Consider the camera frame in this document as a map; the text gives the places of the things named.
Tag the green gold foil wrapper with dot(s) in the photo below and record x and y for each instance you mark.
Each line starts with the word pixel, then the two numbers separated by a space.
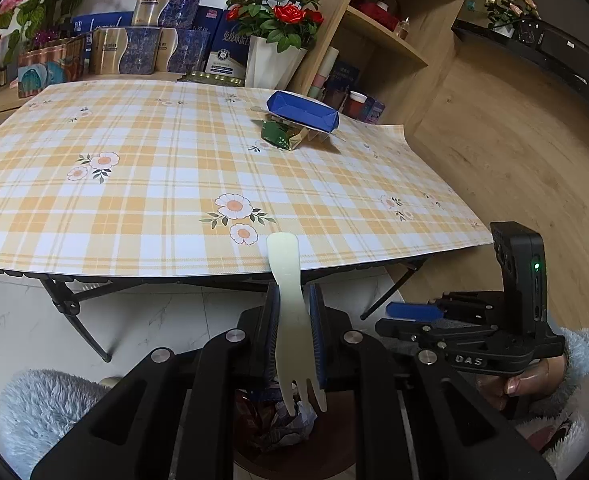
pixel 279 135

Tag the person's right hand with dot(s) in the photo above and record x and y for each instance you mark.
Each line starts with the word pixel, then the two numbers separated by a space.
pixel 524 385

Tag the pale plastic fork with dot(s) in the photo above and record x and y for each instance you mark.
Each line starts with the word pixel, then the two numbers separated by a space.
pixel 289 310

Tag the pink roses bouquet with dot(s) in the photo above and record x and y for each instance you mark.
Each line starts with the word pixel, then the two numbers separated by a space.
pixel 509 7

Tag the brown plastic bin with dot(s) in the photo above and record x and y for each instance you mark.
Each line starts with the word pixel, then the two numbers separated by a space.
pixel 334 455

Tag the brown red foil wrapper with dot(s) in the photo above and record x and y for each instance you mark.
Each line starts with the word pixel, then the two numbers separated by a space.
pixel 254 417

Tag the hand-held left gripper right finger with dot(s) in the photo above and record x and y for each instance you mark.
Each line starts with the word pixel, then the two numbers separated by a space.
pixel 317 330

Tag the small blue purple box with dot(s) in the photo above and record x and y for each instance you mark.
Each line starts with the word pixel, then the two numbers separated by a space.
pixel 374 110

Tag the wooden shelf unit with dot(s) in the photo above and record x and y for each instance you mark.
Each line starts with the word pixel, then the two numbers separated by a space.
pixel 334 10

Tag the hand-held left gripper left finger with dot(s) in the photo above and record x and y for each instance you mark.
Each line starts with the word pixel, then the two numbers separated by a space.
pixel 273 330

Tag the person's fluffy grey leg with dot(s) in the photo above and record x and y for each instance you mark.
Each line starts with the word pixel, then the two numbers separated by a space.
pixel 39 410

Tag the person's right forearm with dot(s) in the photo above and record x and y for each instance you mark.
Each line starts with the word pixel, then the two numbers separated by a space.
pixel 579 385

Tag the gold leaf-shaped tray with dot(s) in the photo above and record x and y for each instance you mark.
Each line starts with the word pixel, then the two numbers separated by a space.
pixel 209 78

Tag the black folding table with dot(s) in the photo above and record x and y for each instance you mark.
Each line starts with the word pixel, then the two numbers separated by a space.
pixel 79 330

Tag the dark blue box red label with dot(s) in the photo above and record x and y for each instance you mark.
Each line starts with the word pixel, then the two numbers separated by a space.
pixel 209 22

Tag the patterned tin planter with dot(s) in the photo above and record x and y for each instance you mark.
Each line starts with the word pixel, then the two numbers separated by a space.
pixel 44 72

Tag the blue white round-emblem box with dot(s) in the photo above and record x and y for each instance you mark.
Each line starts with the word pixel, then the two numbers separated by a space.
pixel 227 57

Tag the stack of pastel paper cups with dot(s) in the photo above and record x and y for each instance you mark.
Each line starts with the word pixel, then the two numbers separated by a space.
pixel 324 72

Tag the grey white paper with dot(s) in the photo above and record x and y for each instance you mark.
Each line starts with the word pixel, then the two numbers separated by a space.
pixel 294 422

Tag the brown cup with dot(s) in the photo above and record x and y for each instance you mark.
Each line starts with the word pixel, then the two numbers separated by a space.
pixel 332 99

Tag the blue and white open carton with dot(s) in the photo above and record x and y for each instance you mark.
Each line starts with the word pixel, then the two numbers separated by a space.
pixel 302 112

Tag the red white paper cup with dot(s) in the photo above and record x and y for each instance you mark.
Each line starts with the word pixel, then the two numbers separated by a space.
pixel 354 106

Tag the beige slipper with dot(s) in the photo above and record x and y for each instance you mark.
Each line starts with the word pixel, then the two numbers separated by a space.
pixel 108 383

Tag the flat blue box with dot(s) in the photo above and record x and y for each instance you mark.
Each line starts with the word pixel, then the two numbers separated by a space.
pixel 99 22

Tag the red gift basket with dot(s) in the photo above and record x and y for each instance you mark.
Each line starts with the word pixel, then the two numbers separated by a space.
pixel 377 12

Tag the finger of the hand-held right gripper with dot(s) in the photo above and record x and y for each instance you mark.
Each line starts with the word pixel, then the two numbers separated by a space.
pixel 414 311
pixel 424 332

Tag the gold blue gift box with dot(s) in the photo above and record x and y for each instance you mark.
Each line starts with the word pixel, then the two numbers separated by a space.
pixel 182 51
pixel 169 5
pixel 122 51

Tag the clear perfume bottle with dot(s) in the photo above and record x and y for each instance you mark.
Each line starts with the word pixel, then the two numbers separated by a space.
pixel 402 29

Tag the dark blue printed box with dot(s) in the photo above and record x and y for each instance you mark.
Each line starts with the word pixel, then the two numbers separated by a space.
pixel 348 77

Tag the black stone shelf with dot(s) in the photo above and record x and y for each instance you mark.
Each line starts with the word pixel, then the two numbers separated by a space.
pixel 549 72

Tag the red roses in white pot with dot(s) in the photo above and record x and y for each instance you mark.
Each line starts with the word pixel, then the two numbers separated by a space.
pixel 267 65

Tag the yellow plaid flowered tablecloth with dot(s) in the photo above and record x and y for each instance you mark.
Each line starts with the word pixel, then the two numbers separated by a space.
pixel 124 210

